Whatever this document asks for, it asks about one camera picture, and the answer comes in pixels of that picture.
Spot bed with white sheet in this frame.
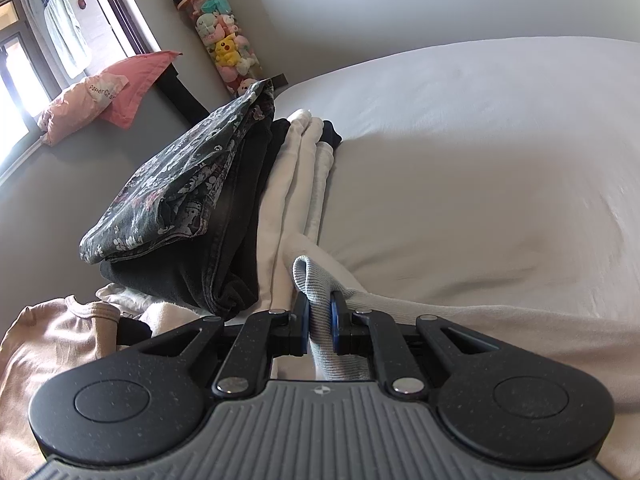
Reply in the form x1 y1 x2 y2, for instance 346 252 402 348
270 34 640 326

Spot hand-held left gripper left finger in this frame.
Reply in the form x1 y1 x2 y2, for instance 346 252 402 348
135 291 309 402

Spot dark window frame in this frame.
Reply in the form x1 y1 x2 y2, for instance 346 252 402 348
0 0 161 186

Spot black furniture piece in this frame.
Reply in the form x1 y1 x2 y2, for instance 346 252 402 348
155 62 211 123

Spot white printed garment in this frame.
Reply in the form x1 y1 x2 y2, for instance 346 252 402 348
95 282 226 341

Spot light pink printed pillow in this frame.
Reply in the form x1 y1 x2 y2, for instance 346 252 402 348
37 72 130 147

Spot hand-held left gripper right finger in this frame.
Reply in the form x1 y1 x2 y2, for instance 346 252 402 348
330 291 501 402

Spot pale pink shirt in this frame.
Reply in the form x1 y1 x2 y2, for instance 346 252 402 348
0 295 123 480

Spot off-white sweatshirt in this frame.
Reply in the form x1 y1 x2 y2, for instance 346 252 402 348
291 255 640 413

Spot salmon pink pillow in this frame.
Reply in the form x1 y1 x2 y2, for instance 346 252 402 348
97 50 184 130

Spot pale blue hanging towel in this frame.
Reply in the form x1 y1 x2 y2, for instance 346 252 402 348
44 0 93 80

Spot black folded jeans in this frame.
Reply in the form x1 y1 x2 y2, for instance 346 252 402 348
99 117 291 321

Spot light grey folded garment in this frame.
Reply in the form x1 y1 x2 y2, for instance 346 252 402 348
300 117 338 248

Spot clear tube of plush toys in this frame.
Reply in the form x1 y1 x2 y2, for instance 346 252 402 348
175 0 263 101

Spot dark floral folded garment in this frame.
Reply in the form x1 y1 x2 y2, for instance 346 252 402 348
79 80 276 266

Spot cream folded garment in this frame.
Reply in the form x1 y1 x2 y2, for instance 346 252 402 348
220 109 313 321

